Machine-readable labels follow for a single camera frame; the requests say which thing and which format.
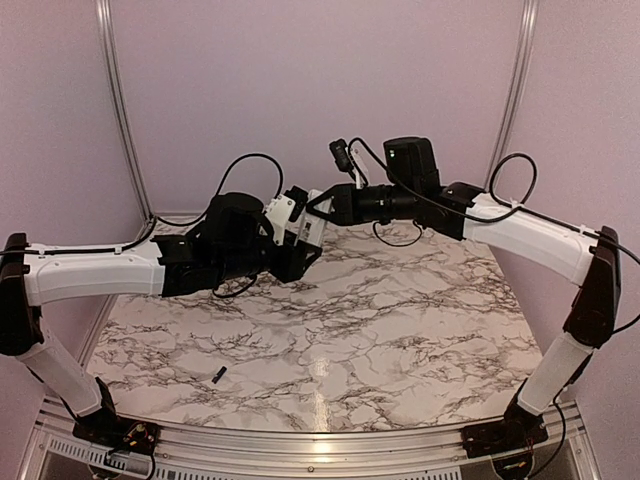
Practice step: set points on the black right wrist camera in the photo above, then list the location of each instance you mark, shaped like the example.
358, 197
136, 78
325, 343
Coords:
342, 160

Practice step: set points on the right aluminium frame post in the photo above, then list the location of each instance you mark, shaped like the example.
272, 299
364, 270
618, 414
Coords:
517, 83

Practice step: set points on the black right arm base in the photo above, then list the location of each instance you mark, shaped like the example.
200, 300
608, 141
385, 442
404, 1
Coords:
516, 429

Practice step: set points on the dark blue battery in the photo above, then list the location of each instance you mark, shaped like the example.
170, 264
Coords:
219, 374

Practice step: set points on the white air conditioner remote control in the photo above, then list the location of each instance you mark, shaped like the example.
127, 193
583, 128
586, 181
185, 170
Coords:
311, 227

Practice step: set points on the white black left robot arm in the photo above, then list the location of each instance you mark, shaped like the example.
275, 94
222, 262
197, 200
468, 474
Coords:
237, 237

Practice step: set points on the left aluminium frame post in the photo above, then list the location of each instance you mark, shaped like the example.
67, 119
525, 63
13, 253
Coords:
109, 48

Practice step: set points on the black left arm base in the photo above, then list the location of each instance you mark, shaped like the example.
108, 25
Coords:
106, 427

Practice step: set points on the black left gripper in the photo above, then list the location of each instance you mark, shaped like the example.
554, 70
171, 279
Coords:
294, 264

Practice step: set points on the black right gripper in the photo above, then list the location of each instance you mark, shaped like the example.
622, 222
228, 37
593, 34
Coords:
348, 212

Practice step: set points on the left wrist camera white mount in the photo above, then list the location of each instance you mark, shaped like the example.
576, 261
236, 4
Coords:
284, 209

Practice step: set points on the aluminium frame post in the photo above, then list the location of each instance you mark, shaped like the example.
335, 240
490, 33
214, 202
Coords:
517, 83
109, 48

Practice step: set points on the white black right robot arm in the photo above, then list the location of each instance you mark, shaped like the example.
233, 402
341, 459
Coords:
588, 259

